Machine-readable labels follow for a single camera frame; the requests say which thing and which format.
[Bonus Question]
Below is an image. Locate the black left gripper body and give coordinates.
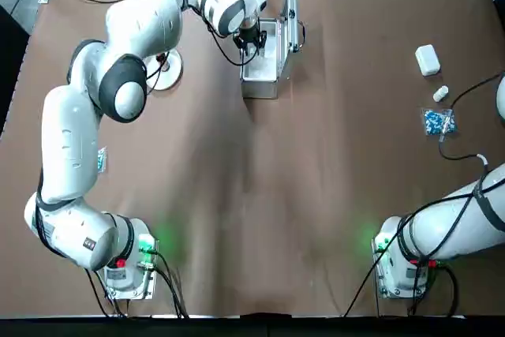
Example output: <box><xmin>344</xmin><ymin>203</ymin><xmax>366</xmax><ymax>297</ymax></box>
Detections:
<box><xmin>234</xmin><ymin>23</ymin><xmax>267</xmax><ymax>44</ymax></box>

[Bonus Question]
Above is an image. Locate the silver aluminium medical kit case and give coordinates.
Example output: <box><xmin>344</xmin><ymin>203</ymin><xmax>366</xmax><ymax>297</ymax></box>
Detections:
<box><xmin>240</xmin><ymin>0</ymin><xmax>307</xmax><ymax>99</ymax></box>

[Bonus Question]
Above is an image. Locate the gray round plate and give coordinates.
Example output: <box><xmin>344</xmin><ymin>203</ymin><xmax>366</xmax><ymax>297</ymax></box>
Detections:
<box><xmin>146</xmin><ymin>47</ymin><xmax>185</xmax><ymax>92</ymax></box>

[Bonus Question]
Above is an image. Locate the white plastic case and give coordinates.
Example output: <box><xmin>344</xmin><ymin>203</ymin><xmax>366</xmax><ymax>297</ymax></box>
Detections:
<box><xmin>413</xmin><ymin>44</ymin><xmax>441</xmax><ymax>77</ymax></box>

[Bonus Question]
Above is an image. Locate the blue capsule bag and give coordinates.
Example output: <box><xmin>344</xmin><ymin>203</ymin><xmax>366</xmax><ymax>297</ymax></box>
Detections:
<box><xmin>421</xmin><ymin>107</ymin><xmax>459</xmax><ymax>138</ymax></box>
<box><xmin>95</xmin><ymin>146</ymin><xmax>110</xmax><ymax>174</ymax></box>

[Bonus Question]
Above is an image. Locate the small white pill bottle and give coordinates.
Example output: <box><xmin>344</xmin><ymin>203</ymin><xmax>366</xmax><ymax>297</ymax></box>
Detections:
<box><xmin>432</xmin><ymin>84</ymin><xmax>451</xmax><ymax>103</ymax></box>

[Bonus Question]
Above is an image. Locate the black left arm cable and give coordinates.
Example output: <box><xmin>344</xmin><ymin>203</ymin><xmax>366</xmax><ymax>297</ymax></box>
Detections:
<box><xmin>173</xmin><ymin>0</ymin><xmax>264</xmax><ymax>68</ymax></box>

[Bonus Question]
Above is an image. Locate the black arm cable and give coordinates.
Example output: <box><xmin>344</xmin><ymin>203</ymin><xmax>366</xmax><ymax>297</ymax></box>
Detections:
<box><xmin>173</xmin><ymin>0</ymin><xmax>264</xmax><ymax>68</ymax></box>
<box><xmin>436</xmin><ymin>71</ymin><xmax>505</xmax><ymax>163</ymax></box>

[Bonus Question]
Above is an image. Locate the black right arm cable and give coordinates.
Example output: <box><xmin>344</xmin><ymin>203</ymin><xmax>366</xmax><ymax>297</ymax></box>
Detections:
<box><xmin>436</xmin><ymin>71</ymin><xmax>505</xmax><ymax>163</ymax></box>

